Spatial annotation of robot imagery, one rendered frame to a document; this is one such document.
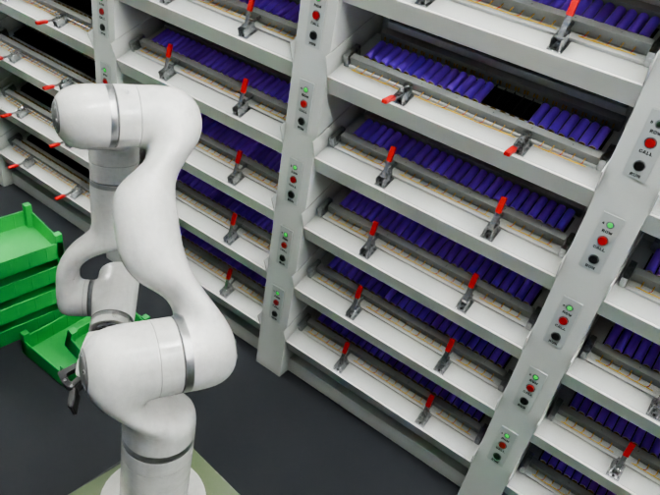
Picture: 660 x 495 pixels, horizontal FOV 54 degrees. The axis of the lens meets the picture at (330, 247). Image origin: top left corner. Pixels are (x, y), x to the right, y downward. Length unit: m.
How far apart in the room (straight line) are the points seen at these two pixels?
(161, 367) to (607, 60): 0.87
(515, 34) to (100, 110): 0.72
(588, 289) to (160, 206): 0.81
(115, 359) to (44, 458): 0.90
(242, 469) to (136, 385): 0.85
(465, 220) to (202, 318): 0.64
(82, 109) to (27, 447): 1.05
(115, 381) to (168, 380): 0.08
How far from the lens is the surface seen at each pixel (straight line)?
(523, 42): 1.24
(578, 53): 1.23
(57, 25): 2.18
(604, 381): 1.48
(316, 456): 1.84
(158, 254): 1.02
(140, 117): 1.07
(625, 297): 1.37
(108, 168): 1.26
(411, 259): 1.57
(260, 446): 1.84
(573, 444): 1.61
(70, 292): 1.39
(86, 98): 1.07
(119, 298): 1.37
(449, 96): 1.37
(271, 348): 1.96
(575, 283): 1.35
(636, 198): 1.25
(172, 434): 1.10
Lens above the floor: 1.47
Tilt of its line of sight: 35 degrees down
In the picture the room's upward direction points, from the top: 11 degrees clockwise
